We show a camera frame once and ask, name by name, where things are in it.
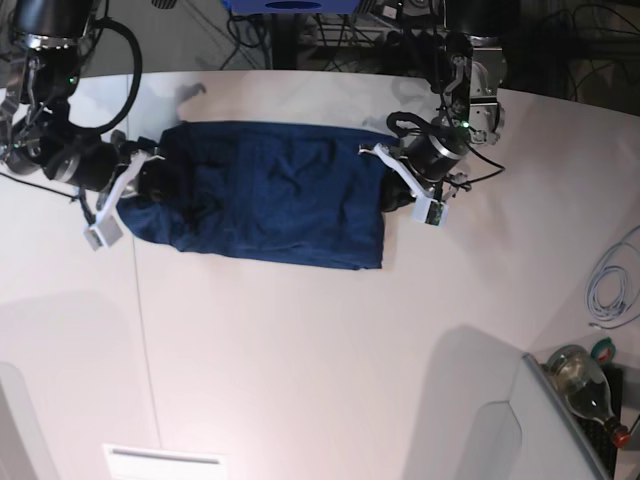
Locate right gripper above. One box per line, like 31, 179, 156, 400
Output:
42, 139, 183, 204

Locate blue plastic bin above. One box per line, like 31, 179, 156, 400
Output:
225, 0, 359, 15

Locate clear plastic bottle red cap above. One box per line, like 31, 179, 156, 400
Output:
546, 345, 631, 449

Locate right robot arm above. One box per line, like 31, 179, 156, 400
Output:
1, 1, 178, 201

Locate coiled light grey cable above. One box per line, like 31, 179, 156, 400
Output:
585, 234, 640, 331

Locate green tape roll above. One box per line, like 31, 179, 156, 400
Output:
590, 337, 616, 366

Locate dark blue t-shirt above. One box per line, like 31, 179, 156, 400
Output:
117, 122, 395, 270

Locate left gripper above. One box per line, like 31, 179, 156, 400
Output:
380, 134, 468, 213

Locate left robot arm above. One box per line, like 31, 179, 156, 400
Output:
381, 1, 519, 224

